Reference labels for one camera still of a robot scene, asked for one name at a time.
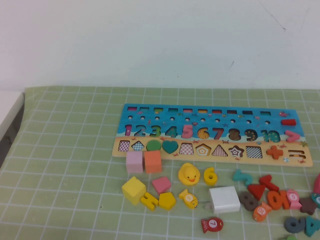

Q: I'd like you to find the red number seven piece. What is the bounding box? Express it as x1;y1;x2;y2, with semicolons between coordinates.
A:
258;174;280;193

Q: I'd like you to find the orange fish number ten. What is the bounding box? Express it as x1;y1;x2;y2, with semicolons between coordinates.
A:
252;201;273;222

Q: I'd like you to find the teal wooden fish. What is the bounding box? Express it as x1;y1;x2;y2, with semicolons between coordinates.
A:
309;192;320;210

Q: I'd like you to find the orange number ten piece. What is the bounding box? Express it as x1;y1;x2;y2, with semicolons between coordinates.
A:
266;189;291;211

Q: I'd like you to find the pink number five piece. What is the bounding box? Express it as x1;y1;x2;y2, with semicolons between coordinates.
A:
181;124;194;140

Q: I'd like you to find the teal number four piece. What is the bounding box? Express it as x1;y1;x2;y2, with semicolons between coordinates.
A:
303;215;320;237

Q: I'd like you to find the yellow wooden cube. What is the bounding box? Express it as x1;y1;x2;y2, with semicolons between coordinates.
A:
121;176;147;206

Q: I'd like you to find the green circle piece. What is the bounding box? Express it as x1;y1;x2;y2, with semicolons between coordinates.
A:
146;139;162;153

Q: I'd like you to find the yellow rubber duck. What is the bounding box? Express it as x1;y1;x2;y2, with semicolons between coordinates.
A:
177;162;200;187

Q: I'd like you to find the pink greater-than sign piece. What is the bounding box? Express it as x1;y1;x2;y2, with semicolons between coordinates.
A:
284;129;300;143

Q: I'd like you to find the white power adapter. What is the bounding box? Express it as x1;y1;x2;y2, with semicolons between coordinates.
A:
204;185;241;215

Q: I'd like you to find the orange plus sign piece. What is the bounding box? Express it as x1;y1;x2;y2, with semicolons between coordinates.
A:
265;145;284;160

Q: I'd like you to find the yellow number six piece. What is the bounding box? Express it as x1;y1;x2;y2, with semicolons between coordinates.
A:
203;166;218;186

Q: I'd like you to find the red fish number seven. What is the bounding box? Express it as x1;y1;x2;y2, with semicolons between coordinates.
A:
200;216;223;234

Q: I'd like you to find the yellow wooden fish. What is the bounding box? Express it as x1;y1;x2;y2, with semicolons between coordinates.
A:
178;189;198;210

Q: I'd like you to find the yellow letter H piece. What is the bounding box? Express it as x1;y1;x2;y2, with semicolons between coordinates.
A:
139;191;160;212

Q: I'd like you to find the white side table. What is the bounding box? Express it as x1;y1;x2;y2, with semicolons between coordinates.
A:
0;90;25;127

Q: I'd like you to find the pink fish number five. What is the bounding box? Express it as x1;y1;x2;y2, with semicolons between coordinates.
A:
286;188;303;210

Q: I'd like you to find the teal number two piece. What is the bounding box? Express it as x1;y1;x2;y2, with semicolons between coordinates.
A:
232;168;254;187

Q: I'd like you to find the teal heart piece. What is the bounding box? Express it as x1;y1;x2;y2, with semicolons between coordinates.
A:
161;140;179;155

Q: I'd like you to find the blue wooden puzzle board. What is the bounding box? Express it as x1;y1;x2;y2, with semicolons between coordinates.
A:
111;103;314;168

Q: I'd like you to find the brown number eight piece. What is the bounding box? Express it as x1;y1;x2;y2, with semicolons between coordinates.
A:
238;191;260;212

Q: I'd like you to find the brown star piece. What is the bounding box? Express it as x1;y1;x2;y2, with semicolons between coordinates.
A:
298;197;318;216

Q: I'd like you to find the yellow pentagon piece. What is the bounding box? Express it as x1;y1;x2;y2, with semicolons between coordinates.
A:
158;191;177;211

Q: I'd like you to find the orange wooden cube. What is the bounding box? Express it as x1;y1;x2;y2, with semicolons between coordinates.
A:
143;150;163;174

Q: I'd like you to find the pink trapezoid piece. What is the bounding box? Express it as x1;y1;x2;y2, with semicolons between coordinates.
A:
151;176;172;195

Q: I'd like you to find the pink wooden cube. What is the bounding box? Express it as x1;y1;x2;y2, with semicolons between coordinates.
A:
125;151;144;174

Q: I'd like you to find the pink rounded toy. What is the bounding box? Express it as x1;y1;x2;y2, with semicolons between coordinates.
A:
313;173;320;195

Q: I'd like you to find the green checkered tablecloth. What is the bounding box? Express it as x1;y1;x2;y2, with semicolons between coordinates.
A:
0;86;320;240

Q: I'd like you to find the gray number nine piece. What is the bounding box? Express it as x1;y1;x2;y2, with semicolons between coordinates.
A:
283;216;306;235

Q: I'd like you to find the red triangle piece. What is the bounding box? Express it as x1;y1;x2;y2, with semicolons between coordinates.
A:
247;183;266;202

